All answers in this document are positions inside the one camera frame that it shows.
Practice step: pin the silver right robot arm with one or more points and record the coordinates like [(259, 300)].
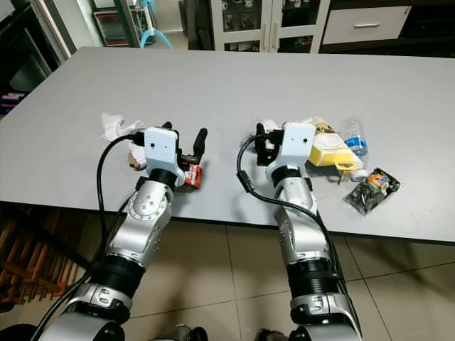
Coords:
[(306, 241)]

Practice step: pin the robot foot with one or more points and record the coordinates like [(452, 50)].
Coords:
[(274, 335), (190, 334)]

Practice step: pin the red storage crate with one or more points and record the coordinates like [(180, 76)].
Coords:
[(112, 28)]

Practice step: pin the black printed snack packet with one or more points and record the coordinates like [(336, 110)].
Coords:
[(372, 190)]

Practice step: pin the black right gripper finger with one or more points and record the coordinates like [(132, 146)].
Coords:
[(261, 129)]

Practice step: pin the brown wooden rack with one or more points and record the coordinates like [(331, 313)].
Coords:
[(25, 259)]

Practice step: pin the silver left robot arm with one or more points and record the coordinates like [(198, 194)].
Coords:
[(146, 213)]

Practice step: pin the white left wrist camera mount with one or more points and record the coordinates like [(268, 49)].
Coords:
[(161, 145)]

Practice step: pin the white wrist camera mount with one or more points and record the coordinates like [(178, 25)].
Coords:
[(161, 145), (297, 142)]

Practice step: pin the white glass door cabinet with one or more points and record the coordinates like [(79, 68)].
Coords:
[(270, 23)]

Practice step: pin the black side cabinet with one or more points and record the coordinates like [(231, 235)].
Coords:
[(25, 57)]

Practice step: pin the blue cardboard box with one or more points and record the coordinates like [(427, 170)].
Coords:
[(11, 101)]

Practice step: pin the crumpled white tissue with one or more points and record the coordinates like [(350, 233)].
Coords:
[(115, 126)]

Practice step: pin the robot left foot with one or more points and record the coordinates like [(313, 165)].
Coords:
[(190, 334)]

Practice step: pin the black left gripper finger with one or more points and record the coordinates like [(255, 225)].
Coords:
[(201, 142), (167, 126)]

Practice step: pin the small red packet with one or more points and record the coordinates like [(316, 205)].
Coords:
[(193, 176)]

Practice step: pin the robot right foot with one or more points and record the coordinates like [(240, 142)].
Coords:
[(274, 335)]

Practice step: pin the brown crumpled paper scrap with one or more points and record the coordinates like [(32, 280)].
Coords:
[(136, 158)]

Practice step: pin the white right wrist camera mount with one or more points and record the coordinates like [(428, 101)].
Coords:
[(297, 142)]

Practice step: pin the clear bottle with blue label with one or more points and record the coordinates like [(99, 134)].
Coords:
[(355, 135)]

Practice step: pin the yellow paper carton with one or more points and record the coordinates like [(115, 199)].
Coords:
[(330, 151)]

